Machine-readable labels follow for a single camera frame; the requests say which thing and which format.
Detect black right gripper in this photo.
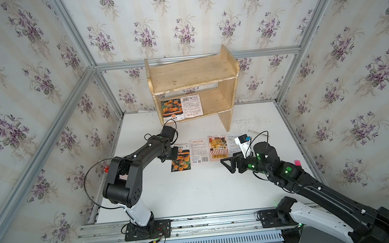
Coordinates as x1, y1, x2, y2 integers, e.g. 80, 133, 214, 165
219, 147, 272, 181

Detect white text seed bag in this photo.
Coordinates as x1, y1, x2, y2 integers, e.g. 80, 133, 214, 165
227, 135, 241, 156

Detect orange flower seed bag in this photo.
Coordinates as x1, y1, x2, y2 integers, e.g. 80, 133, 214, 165
171, 143, 191, 172
161, 98, 185, 122

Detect colourful popcorn seed bag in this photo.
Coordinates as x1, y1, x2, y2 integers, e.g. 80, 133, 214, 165
208, 135, 229, 162

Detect white barcode seed bag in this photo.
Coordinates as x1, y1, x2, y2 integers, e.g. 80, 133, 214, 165
189, 138, 210, 166

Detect white label seed bag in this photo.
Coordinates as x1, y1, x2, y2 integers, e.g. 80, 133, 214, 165
181, 95, 204, 119

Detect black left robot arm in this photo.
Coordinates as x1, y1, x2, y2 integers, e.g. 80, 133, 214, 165
102, 125, 179, 241

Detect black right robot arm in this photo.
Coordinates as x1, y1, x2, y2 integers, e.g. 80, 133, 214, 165
220, 142, 389, 243

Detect wooden two-tier shelf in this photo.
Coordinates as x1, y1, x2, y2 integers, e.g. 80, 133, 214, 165
144, 45, 240, 132

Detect pink grey highlighter marker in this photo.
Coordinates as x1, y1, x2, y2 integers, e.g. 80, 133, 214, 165
294, 160, 302, 167

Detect red items at table edge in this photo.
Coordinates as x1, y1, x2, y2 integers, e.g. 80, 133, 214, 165
103, 166, 110, 174

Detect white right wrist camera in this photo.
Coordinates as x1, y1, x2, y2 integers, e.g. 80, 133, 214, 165
234, 134, 251, 159

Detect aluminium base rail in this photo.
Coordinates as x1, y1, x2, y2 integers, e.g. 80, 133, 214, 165
63, 199, 359, 243

